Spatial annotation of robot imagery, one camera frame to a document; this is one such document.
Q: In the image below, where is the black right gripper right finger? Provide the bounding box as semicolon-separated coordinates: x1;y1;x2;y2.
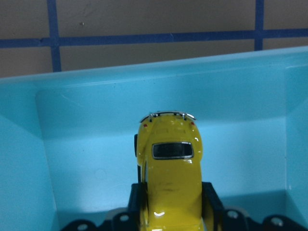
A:
202;182;224;231

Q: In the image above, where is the yellow toy beetle car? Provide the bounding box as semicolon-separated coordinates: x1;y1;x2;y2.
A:
136;112;204;231

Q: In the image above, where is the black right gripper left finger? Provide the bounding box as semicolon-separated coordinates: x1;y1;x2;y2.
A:
128;182;147;231

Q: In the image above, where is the light blue plastic tray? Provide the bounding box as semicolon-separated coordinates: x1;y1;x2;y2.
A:
0;47;308;231

